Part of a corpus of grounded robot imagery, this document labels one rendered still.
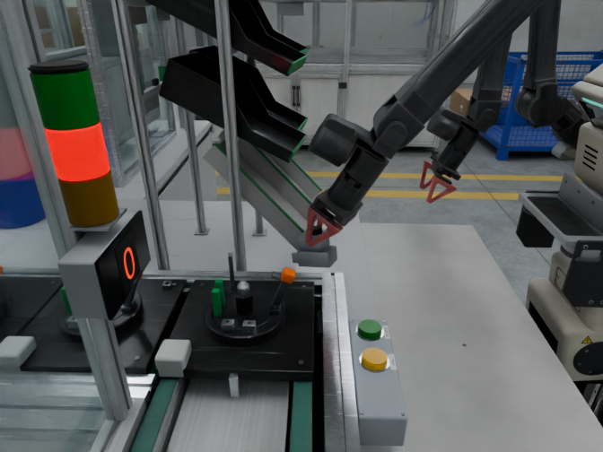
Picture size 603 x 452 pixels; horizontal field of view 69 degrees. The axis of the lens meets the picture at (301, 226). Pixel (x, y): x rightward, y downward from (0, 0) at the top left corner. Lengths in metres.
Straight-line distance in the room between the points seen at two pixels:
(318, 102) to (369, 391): 4.18
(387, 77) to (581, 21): 6.04
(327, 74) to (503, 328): 3.89
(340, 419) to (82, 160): 0.46
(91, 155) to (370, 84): 4.33
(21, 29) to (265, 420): 0.56
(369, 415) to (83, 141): 0.49
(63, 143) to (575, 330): 1.07
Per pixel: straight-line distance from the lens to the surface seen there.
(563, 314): 1.23
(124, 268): 0.52
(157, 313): 0.84
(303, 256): 0.82
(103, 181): 0.49
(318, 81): 4.68
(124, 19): 0.86
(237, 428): 0.71
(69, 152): 0.47
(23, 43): 0.48
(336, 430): 0.64
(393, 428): 0.68
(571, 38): 10.21
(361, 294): 1.04
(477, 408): 0.85
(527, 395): 0.90
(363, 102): 4.74
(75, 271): 0.49
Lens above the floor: 1.47
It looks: 27 degrees down
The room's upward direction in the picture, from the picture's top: straight up
